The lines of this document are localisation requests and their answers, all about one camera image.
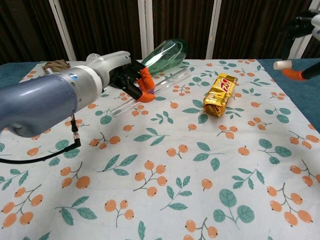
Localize clear plastic water bottle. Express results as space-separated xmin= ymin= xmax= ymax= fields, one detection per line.
xmin=86 ymin=52 xmax=101 ymax=63

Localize dark folding screen white frames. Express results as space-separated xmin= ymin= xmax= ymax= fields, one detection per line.
xmin=0 ymin=0 xmax=320 ymax=66

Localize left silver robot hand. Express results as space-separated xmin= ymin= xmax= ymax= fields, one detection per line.
xmin=98 ymin=50 xmax=156 ymax=104

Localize clear glass test tube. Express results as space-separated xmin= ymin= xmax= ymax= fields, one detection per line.
xmin=111 ymin=68 xmax=192 ymax=118

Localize gold foil snack pack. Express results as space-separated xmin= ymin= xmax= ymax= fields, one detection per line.
xmin=202 ymin=72 xmax=239 ymax=118

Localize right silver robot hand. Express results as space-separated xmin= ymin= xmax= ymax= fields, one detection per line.
xmin=278 ymin=9 xmax=320 ymax=82

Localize floral orange-green tablecloth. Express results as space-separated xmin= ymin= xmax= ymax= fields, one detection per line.
xmin=0 ymin=58 xmax=320 ymax=240

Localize bronze foil snack pack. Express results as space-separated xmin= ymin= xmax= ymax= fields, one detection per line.
xmin=42 ymin=59 xmax=72 ymax=71

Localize green spray bottle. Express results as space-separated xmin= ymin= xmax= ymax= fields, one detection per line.
xmin=138 ymin=37 xmax=190 ymax=76

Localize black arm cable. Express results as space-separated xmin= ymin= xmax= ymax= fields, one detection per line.
xmin=0 ymin=113 xmax=82 ymax=165

